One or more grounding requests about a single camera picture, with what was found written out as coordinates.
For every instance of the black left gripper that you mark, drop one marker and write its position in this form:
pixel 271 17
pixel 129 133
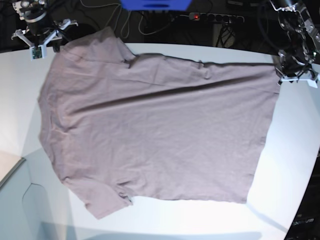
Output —
pixel 295 64

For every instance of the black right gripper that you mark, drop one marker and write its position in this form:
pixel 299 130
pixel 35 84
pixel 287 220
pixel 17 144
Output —
pixel 34 13

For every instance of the mauve grey t-shirt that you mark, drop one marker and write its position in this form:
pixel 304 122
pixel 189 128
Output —
pixel 116 125

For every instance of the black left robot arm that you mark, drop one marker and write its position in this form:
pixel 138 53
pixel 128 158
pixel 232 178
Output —
pixel 295 19

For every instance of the black power strip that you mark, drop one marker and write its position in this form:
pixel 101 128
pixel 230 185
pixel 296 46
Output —
pixel 216 18

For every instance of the blue plastic box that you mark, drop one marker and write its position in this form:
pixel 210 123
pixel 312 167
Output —
pixel 155 5

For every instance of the grey table side panel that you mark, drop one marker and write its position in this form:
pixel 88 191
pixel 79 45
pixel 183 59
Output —
pixel 23 207

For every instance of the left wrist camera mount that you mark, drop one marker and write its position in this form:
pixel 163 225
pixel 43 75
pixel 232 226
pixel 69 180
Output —
pixel 300 80

